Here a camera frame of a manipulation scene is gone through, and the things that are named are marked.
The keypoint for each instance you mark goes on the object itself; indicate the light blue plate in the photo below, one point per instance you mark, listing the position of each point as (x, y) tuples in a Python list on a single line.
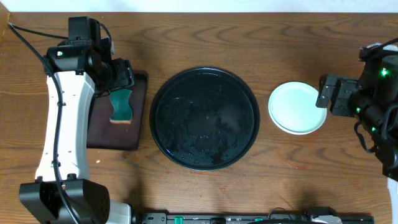
[(292, 108)]

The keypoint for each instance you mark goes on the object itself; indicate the dark brown square tray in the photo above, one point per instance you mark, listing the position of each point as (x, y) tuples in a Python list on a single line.
[(103, 134)]

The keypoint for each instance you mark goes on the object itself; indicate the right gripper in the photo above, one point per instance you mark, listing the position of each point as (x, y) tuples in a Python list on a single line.
[(342, 90)]

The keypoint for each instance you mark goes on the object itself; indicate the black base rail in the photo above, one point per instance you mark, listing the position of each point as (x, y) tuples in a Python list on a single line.
[(316, 215)]

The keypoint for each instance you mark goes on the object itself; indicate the green sponge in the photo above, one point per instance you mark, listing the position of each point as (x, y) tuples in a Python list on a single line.
[(122, 112)]

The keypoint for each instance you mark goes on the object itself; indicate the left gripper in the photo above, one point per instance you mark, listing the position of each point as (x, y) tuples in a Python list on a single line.
[(122, 76)]

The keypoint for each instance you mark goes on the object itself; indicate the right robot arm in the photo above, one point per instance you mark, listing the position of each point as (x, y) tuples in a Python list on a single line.
[(372, 100)]

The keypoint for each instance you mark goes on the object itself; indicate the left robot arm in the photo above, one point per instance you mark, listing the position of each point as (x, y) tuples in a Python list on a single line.
[(62, 191)]

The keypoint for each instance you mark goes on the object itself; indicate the round black tray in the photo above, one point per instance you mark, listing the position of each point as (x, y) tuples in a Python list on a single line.
[(204, 118)]

